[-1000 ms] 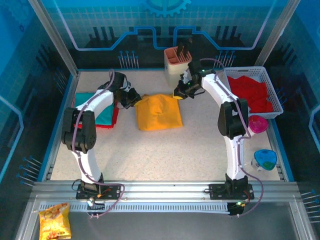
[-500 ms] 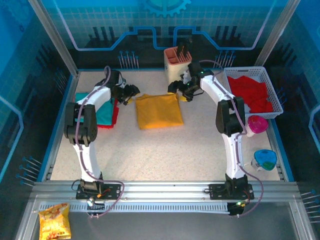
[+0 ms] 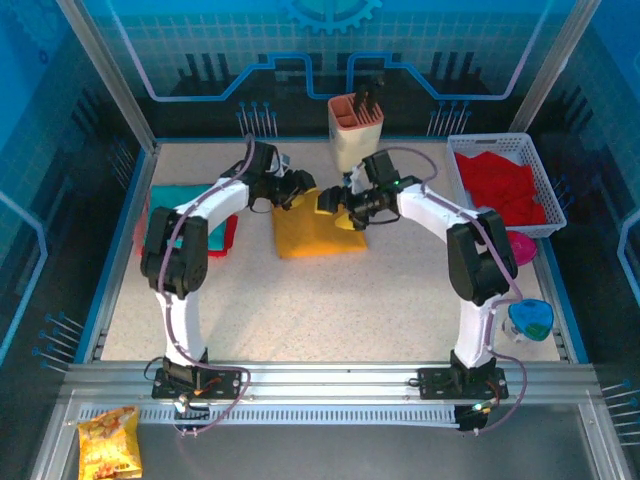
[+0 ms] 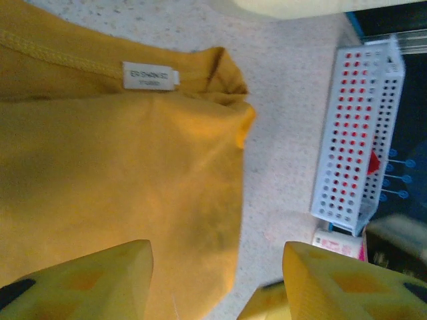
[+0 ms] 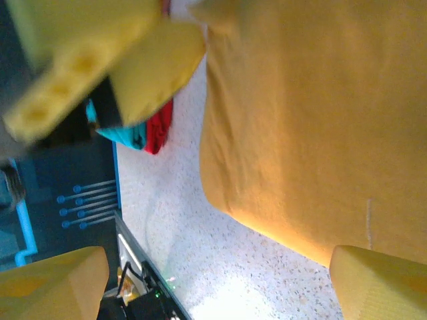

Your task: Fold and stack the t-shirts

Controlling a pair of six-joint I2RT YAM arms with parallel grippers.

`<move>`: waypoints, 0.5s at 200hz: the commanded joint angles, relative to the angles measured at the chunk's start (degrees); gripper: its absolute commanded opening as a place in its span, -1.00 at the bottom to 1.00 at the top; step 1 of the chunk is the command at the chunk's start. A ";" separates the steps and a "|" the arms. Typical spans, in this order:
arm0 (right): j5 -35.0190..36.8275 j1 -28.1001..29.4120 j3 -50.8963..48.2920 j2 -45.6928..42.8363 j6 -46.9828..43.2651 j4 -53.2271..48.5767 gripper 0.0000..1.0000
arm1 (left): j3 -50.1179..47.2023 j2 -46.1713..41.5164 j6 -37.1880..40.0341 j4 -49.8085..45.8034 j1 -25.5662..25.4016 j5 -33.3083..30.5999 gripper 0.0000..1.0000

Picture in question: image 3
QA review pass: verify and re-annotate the red folded t-shirt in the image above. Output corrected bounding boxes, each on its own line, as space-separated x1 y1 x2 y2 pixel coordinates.
133 183 240 259

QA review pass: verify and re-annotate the slotted metal cable duct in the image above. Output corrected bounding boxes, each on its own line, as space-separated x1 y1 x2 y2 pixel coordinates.
77 404 461 426

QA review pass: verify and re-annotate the aluminium frame post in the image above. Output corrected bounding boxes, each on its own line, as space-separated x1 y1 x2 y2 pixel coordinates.
508 0 594 135
55 0 162 154

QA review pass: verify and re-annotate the yellow snack bag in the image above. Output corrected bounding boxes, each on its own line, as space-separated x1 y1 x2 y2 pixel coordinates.
76 405 144 480

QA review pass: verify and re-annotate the white plastic mesh basket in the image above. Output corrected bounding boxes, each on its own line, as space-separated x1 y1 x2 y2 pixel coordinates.
446 132 568 239

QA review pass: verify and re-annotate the crumpled red t-shirt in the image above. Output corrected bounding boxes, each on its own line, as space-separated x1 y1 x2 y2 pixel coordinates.
454 151 547 229

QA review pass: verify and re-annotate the beige knife block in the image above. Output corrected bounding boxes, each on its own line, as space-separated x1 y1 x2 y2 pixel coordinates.
327 94 385 174

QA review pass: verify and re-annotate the black controller box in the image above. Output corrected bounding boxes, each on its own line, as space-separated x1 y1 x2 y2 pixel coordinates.
172 394 211 436
457 402 490 434

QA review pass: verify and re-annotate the blue lidded container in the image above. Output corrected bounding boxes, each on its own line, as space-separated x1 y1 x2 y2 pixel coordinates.
501 298 554 344

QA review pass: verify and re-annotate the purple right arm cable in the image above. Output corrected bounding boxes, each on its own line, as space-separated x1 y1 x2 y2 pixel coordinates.
377 146 529 436

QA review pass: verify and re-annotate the teal folded t-shirt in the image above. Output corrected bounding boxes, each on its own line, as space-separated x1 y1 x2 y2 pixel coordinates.
144 184 236 251

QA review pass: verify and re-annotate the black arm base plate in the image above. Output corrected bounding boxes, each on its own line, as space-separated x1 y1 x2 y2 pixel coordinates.
151 367 246 401
417 366 510 401

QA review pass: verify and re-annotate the yellow printed t-shirt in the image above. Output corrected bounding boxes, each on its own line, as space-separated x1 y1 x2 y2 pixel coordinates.
271 188 368 260

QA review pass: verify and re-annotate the aluminium mounting rail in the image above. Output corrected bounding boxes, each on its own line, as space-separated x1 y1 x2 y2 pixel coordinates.
64 362 599 401

